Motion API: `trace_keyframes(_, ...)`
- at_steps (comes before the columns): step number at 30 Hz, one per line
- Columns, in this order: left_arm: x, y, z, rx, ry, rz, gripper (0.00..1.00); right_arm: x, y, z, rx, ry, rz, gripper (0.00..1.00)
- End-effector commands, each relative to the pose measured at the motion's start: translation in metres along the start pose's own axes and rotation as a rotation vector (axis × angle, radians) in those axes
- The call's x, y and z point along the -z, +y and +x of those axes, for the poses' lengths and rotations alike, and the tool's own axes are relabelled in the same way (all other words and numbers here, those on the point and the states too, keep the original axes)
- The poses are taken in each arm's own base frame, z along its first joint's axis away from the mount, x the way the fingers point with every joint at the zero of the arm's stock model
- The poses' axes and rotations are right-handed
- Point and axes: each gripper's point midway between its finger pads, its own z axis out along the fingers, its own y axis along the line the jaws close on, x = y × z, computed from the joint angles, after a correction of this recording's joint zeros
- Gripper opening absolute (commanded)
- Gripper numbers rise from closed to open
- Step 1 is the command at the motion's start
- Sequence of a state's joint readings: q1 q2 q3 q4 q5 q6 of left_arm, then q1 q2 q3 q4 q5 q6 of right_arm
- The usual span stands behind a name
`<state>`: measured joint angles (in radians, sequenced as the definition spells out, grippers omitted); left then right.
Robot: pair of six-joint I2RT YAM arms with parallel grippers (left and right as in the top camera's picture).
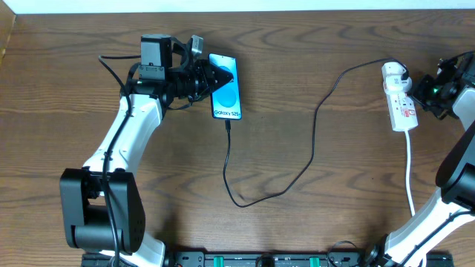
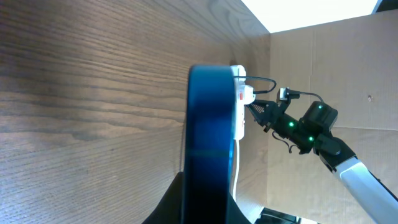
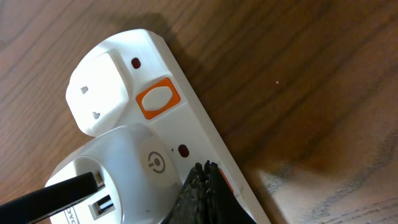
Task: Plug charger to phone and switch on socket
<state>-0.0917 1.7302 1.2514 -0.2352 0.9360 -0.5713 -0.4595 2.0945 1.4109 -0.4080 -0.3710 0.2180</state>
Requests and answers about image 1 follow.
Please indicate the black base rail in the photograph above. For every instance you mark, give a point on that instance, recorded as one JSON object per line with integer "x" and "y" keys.
{"x": 200, "y": 259}

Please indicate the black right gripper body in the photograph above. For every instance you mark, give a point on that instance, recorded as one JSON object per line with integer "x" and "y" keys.
{"x": 424, "y": 93}

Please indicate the white USB charger adapter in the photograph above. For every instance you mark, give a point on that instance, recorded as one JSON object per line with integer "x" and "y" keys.
{"x": 394, "y": 84}

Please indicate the blue Galaxy smartphone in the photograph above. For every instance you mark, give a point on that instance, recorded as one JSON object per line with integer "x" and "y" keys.
{"x": 225, "y": 101}

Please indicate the white power strip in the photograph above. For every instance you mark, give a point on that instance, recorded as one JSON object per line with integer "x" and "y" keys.
{"x": 401, "y": 107}

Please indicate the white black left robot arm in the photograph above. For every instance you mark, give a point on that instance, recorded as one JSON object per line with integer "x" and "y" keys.
{"x": 101, "y": 205}

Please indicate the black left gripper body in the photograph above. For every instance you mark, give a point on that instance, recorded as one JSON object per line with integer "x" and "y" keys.
{"x": 204, "y": 78}

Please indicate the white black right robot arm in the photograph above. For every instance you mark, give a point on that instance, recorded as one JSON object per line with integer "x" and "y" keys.
{"x": 452, "y": 203}

